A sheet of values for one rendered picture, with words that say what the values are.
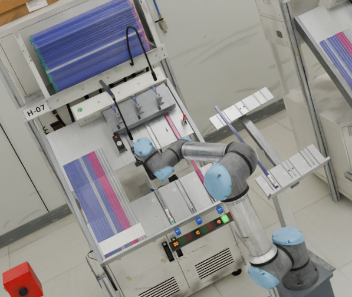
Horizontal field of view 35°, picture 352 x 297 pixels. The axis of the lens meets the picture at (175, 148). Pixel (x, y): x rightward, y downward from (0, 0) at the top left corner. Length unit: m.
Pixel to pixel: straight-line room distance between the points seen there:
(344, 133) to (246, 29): 1.69
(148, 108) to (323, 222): 1.36
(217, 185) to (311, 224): 1.64
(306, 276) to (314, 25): 1.39
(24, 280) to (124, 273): 0.57
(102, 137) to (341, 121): 1.30
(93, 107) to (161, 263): 0.92
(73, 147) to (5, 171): 1.72
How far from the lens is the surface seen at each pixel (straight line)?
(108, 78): 2.77
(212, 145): 2.15
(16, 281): 2.72
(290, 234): 2.21
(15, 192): 4.52
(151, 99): 2.77
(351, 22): 3.15
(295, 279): 2.29
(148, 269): 3.05
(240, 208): 1.99
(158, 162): 2.24
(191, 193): 2.64
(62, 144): 2.80
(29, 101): 2.78
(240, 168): 1.95
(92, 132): 2.79
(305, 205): 3.67
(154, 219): 2.61
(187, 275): 3.15
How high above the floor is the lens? 2.13
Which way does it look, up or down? 26 degrees down
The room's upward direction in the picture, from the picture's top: 22 degrees counter-clockwise
